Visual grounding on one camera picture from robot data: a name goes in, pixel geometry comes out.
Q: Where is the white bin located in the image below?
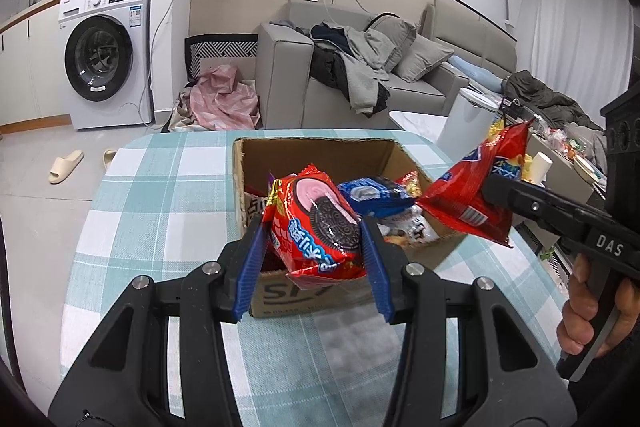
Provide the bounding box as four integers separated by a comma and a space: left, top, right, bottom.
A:
437, 87, 501, 148

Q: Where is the white curtain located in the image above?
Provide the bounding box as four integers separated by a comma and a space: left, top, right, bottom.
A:
515, 0, 631, 88

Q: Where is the checked teal tablecloth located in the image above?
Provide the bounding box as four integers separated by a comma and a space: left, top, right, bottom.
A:
60, 129, 571, 427

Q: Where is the red cookie packet pink picture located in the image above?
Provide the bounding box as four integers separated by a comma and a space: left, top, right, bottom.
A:
262, 163, 368, 283

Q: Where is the person's right hand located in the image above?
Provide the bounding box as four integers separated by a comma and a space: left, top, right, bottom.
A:
556, 253, 640, 358

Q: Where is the brown cardboard box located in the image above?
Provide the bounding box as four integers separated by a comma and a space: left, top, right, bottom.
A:
231, 137, 463, 319

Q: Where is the black garment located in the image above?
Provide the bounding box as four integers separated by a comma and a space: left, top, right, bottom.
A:
307, 22, 391, 115

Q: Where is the white side table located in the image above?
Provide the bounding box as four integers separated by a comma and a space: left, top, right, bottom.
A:
390, 109, 448, 142

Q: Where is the pink cloth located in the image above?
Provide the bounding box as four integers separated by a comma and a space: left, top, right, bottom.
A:
177, 64, 261, 131

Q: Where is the white washing machine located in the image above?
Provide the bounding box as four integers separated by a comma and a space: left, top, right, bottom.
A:
57, 0, 155, 130

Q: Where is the clear cream cake packet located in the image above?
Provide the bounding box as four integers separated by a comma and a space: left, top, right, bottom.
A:
380, 209, 441, 248

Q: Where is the black white patterned basket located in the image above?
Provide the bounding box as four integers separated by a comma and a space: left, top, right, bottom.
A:
184, 33, 258, 82

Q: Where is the white kitchen counter cabinet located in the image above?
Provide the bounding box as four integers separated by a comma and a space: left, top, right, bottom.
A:
0, 0, 71, 128

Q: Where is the grey cushion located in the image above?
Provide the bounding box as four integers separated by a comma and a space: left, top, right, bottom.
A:
395, 36, 455, 82
367, 14, 421, 70

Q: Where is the grey sofa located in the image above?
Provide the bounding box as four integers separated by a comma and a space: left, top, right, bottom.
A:
255, 0, 518, 130

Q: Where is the blue cookie packet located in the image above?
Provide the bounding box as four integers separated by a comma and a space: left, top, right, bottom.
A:
337, 176, 418, 220

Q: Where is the dark green jacket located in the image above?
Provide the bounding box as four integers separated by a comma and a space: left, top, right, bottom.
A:
500, 69, 606, 130

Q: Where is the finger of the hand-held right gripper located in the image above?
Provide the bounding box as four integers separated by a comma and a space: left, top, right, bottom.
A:
481, 177, 591, 253

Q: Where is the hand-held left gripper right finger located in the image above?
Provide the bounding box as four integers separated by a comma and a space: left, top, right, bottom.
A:
359, 217, 573, 427

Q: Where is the red chips packet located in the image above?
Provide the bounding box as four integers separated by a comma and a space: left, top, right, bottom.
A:
416, 119, 536, 249

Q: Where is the yellow plastic bag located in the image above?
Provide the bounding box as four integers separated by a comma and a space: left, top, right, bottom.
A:
487, 117, 536, 180

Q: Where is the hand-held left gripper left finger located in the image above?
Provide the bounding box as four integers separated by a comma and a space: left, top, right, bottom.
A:
47, 221, 274, 427

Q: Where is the white paper cup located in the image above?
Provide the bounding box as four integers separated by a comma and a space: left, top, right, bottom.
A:
527, 153, 553, 185

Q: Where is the grey garment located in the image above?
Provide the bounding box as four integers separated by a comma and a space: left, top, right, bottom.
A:
342, 27, 403, 112

